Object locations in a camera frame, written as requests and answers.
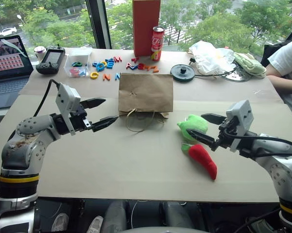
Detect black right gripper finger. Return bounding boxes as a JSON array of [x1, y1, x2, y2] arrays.
[[201, 113, 227, 126], [185, 129, 216, 147]]

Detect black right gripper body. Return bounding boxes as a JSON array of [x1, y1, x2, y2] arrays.
[[209, 118, 237, 151]]

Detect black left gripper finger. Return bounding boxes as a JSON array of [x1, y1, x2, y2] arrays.
[[80, 98, 107, 110], [90, 116, 119, 133]]

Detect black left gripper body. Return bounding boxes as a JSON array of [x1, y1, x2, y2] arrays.
[[69, 101, 93, 133]]

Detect brown paper bag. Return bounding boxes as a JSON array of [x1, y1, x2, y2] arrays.
[[118, 72, 174, 133]]

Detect white plastic bag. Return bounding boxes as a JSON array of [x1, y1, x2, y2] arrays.
[[188, 40, 237, 75]]

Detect green plush toy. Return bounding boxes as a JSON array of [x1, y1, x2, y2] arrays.
[[176, 114, 209, 143]]

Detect red plush chili pepper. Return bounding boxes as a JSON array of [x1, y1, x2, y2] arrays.
[[180, 143, 218, 181]]

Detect blue round letter toy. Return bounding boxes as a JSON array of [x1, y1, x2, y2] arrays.
[[92, 61, 105, 72]]

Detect round glass lid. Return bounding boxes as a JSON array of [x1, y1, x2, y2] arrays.
[[218, 65, 254, 83]]

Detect clear plastic box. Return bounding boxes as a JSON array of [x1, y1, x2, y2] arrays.
[[63, 49, 93, 79]]

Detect black handheld controller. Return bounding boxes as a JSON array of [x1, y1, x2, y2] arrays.
[[35, 44, 66, 75]]

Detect light green cloth mitt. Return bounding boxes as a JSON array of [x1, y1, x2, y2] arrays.
[[233, 51, 267, 79]]

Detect white cup with purple print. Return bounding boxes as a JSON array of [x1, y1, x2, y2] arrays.
[[34, 46, 48, 65]]

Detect grey rounded leg shape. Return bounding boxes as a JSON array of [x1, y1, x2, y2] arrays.
[[103, 200, 127, 233], [159, 201, 193, 233]]

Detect open laptop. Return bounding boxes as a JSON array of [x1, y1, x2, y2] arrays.
[[0, 34, 34, 110]]

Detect red cola can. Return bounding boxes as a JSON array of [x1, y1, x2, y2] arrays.
[[150, 25, 166, 62]]

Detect tall red box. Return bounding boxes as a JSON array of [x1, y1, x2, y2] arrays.
[[132, 0, 161, 58]]

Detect person in white shirt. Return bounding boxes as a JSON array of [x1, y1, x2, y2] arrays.
[[267, 36, 292, 117]]

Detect white car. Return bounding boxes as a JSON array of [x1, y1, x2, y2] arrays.
[[0, 26, 17, 38]]

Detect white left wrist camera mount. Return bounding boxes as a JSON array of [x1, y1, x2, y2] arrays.
[[55, 82, 82, 136]]

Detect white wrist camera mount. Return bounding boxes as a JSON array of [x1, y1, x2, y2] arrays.
[[55, 82, 82, 136], [225, 99, 255, 153]]

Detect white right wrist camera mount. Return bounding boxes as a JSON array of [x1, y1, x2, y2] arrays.
[[225, 99, 255, 153]]

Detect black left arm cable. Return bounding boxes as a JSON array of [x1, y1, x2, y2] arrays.
[[33, 79, 62, 117]]

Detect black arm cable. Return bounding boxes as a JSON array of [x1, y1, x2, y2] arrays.
[[33, 79, 62, 117], [229, 134, 292, 159]]

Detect black power cord with plug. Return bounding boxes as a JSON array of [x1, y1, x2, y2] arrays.
[[189, 57, 237, 79]]

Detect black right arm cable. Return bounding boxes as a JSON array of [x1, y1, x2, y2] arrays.
[[229, 134, 292, 159]]

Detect black window frame post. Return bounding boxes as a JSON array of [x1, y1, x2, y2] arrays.
[[85, 0, 113, 50]]

